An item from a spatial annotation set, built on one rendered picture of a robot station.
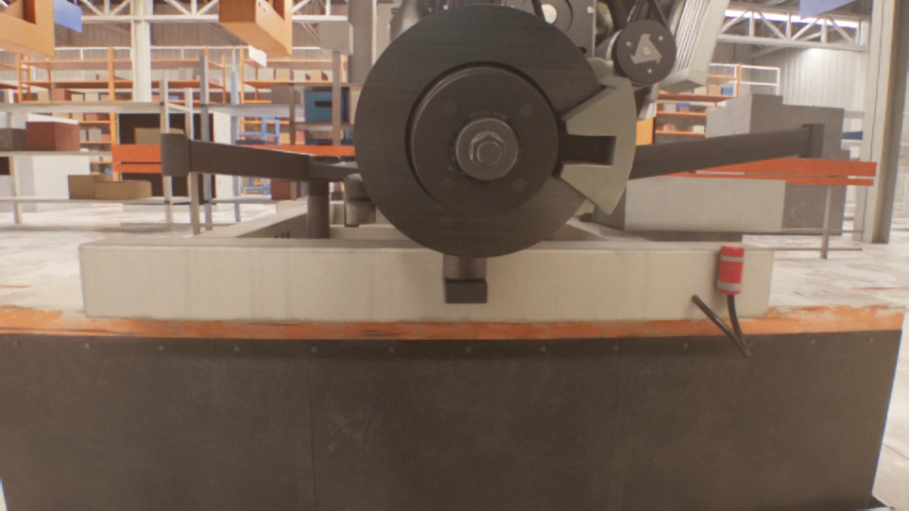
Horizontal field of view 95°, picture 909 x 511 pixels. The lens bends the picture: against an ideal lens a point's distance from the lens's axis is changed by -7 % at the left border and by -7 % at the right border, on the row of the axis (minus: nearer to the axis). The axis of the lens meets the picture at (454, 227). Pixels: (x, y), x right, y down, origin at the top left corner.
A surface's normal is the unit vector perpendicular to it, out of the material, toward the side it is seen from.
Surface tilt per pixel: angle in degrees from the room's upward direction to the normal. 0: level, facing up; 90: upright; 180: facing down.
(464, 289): 90
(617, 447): 90
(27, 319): 90
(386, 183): 104
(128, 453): 90
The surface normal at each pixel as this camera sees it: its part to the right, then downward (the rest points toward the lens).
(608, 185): 0.05, 0.36
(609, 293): 0.06, 0.12
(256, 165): 0.92, 0.07
